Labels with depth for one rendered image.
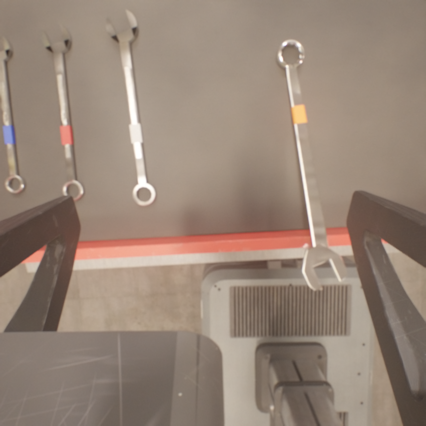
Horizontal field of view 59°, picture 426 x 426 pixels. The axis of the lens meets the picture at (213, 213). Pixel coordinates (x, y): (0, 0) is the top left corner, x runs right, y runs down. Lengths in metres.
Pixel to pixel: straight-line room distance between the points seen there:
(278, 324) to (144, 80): 0.89
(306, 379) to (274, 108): 0.81
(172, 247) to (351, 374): 0.98
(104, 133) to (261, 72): 0.19
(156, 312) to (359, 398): 0.72
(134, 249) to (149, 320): 1.06
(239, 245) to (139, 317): 1.09
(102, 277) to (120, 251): 1.04
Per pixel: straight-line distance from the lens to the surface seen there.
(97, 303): 1.48
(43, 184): 0.47
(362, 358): 1.29
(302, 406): 1.02
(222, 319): 1.16
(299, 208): 0.44
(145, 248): 0.40
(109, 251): 0.41
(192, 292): 1.41
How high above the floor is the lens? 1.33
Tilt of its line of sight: 84 degrees down
